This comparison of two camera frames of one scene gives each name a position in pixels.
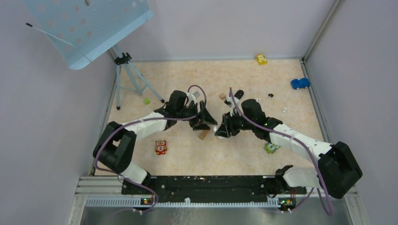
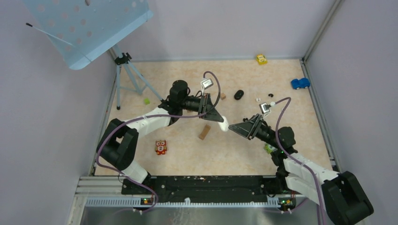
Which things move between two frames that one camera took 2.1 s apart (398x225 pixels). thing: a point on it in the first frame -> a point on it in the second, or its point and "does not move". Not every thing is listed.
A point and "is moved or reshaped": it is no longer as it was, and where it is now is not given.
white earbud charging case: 215,129 is moved or reshaped
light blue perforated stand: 80,28 does not move
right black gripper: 227,126 -> 244,129
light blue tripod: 126,78 does not move
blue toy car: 302,83 does not move
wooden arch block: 202,134 does not move
